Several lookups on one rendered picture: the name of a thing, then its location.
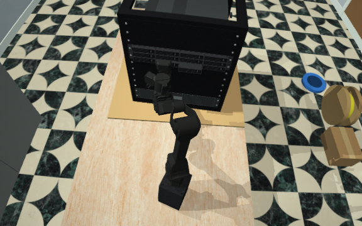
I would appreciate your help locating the tan flat board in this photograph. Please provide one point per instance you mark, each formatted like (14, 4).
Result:
(123, 107)

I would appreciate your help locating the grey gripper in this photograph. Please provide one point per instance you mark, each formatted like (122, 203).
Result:
(165, 66)

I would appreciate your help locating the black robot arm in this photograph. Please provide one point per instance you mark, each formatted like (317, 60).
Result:
(184, 128)

